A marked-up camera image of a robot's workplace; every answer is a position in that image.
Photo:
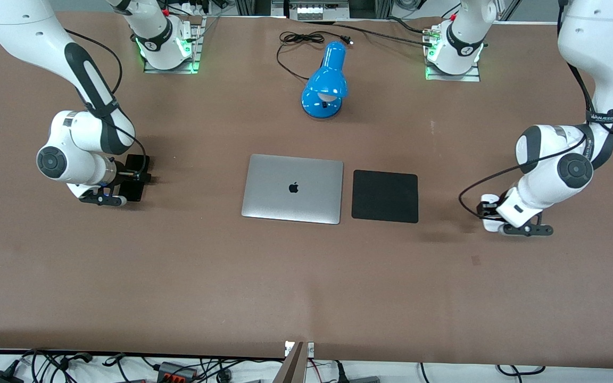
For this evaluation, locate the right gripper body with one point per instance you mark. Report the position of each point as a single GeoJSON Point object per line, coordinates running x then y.
{"type": "Point", "coordinates": [128, 175]}

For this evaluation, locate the black smartphone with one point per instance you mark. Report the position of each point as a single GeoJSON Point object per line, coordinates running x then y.
{"type": "Point", "coordinates": [135, 192]}

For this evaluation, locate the white computer mouse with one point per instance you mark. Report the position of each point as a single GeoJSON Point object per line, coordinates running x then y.
{"type": "Point", "coordinates": [493, 226]}

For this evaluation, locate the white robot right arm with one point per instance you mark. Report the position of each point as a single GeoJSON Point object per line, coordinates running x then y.
{"type": "Point", "coordinates": [30, 32]}

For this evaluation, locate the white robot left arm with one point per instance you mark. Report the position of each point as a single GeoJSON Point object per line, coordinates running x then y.
{"type": "Point", "coordinates": [594, 32]}

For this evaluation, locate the black mouse pad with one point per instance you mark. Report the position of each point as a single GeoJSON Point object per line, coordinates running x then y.
{"type": "Point", "coordinates": [384, 197]}

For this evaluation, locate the silver closed laptop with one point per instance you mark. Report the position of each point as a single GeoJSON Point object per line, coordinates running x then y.
{"type": "Point", "coordinates": [274, 197]}

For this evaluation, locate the grey connector with orange levers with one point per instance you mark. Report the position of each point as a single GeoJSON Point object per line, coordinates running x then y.
{"type": "Point", "coordinates": [171, 368]}

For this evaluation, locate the blue desk lamp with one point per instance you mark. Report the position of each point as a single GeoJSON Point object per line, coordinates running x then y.
{"type": "Point", "coordinates": [328, 80]}

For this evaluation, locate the black power adapter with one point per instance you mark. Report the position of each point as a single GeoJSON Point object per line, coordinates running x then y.
{"type": "Point", "coordinates": [3, 377]}

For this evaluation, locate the white power strip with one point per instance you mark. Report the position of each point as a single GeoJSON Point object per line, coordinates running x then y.
{"type": "Point", "coordinates": [312, 11]}

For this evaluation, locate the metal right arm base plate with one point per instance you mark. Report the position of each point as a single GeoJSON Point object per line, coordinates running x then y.
{"type": "Point", "coordinates": [196, 53]}

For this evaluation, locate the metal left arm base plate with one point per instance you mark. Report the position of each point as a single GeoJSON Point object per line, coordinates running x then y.
{"type": "Point", "coordinates": [453, 77]}

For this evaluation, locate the aluminium profile post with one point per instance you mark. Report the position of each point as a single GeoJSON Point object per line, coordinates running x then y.
{"type": "Point", "coordinates": [296, 367]}

